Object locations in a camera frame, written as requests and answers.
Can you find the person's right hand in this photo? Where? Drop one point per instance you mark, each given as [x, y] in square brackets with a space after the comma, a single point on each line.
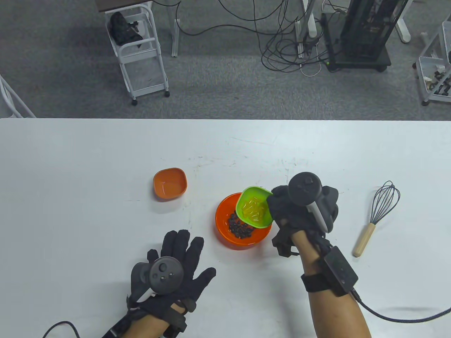
[289, 214]

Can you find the person's left hand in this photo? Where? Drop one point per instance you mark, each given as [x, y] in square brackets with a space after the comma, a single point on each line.
[190, 274]

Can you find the dark grey hand controller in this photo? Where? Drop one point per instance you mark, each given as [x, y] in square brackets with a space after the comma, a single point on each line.
[304, 186]
[165, 273]

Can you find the pile of yellow candy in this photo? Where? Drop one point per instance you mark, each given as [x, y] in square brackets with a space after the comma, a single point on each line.
[255, 209]

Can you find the small green bowl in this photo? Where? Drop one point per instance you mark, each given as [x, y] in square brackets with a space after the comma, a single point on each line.
[251, 192]

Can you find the pile of chocolate beans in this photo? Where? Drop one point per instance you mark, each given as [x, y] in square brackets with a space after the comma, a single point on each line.
[239, 229]

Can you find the large orange bowl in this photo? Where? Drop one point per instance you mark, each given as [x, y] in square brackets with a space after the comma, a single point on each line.
[243, 244]

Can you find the small orange bowl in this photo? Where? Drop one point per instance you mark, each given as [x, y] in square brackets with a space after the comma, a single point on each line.
[169, 185]

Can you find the person's right forearm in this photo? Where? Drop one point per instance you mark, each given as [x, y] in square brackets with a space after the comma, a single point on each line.
[334, 310]

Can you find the black wheeled platform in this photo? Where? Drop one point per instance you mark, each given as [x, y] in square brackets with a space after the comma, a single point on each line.
[359, 63]

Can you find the white desk leg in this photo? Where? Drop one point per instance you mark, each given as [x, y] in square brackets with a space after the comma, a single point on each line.
[175, 38]
[310, 21]

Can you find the pile of black parts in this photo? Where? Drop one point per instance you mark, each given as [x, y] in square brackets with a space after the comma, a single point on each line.
[442, 86]

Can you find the black equipment tower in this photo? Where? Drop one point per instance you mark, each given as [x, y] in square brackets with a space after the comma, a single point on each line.
[370, 28]

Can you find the white basket cart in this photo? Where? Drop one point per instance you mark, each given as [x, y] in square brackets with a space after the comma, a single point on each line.
[428, 63]

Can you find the white desk foot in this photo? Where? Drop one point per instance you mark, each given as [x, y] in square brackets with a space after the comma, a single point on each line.
[404, 31]

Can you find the white rolling cart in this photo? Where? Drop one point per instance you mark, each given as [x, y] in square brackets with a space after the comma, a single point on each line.
[139, 56]

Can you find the black bag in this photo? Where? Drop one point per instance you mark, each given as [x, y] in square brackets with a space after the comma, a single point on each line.
[123, 30]

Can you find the brown desk top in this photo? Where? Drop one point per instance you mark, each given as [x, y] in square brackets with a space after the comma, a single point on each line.
[116, 4]

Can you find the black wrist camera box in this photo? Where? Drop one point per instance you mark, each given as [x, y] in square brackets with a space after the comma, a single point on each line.
[112, 331]
[340, 271]

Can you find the white metal frame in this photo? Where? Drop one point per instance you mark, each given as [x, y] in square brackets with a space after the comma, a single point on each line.
[16, 95]

